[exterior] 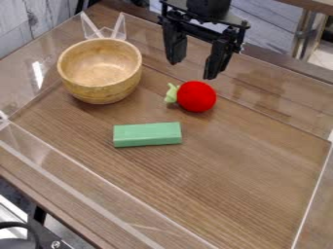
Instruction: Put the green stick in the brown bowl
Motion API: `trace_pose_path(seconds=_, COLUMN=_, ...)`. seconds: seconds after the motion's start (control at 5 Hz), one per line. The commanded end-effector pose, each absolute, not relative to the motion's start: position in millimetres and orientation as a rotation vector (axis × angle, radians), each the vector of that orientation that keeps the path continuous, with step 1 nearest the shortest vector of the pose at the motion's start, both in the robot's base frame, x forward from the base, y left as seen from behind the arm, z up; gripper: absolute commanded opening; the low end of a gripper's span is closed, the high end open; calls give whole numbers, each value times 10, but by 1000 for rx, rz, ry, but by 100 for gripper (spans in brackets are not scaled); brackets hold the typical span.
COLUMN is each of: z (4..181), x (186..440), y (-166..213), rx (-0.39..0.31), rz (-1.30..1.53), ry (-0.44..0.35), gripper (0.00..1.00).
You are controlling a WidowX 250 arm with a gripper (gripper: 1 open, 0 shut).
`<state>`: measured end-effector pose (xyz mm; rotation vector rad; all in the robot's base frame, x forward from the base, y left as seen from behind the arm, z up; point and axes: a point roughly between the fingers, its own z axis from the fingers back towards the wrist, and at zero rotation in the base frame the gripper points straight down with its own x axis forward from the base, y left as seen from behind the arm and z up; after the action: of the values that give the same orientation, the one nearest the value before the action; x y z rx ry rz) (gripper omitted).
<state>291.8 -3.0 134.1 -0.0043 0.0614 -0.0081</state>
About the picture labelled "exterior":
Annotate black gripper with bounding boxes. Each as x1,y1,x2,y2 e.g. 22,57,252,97
161,0,252,80

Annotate green rectangular block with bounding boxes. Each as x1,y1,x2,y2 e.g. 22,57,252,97
114,122,182,148

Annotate light wooden bowl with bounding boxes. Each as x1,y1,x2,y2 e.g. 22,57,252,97
58,38,143,104

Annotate red plush tomato toy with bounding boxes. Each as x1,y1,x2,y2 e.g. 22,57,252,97
165,81,217,113

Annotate background wooden table leg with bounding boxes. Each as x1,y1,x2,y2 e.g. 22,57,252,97
292,10,328,61

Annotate clear acrylic front barrier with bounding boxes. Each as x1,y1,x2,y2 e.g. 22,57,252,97
0,112,217,249

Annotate clear acrylic corner bracket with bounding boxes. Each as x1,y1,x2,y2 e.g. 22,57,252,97
79,12,126,41

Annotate black table leg frame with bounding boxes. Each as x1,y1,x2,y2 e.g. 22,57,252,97
0,203,75,249

